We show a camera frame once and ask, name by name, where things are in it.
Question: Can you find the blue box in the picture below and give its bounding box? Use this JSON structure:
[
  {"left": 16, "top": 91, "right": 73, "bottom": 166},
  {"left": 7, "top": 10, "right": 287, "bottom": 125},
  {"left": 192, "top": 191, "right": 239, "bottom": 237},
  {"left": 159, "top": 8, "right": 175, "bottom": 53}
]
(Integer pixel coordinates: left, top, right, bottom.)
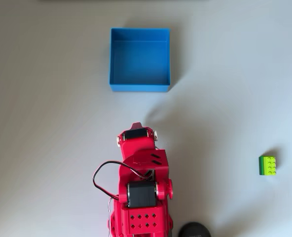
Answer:
[{"left": 109, "top": 27, "right": 172, "bottom": 93}]

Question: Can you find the green lego brick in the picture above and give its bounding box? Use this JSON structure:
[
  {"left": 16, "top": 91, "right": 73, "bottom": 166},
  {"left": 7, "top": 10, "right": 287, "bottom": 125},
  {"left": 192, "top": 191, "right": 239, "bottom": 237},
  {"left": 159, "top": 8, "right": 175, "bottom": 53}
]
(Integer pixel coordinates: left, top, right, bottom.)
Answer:
[{"left": 258, "top": 156, "right": 277, "bottom": 176}]

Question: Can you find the thin white servo wire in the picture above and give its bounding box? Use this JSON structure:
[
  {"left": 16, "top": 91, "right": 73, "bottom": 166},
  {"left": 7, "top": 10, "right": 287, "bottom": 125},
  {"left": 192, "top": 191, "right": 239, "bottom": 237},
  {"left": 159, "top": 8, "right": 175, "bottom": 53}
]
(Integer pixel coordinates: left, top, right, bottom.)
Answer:
[{"left": 107, "top": 197, "right": 113, "bottom": 237}]

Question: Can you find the black round object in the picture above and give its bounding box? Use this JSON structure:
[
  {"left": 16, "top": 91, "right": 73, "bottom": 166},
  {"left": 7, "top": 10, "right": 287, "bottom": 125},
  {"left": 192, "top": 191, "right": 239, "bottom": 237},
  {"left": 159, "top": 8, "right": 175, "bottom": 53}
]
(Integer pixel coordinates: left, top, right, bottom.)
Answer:
[{"left": 178, "top": 222, "right": 212, "bottom": 237}]

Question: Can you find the black red looped servo wire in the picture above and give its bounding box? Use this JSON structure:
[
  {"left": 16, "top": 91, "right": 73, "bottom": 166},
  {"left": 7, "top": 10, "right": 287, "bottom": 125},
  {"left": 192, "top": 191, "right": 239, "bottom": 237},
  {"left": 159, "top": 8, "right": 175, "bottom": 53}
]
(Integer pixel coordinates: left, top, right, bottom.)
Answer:
[{"left": 92, "top": 160, "right": 127, "bottom": 201}]

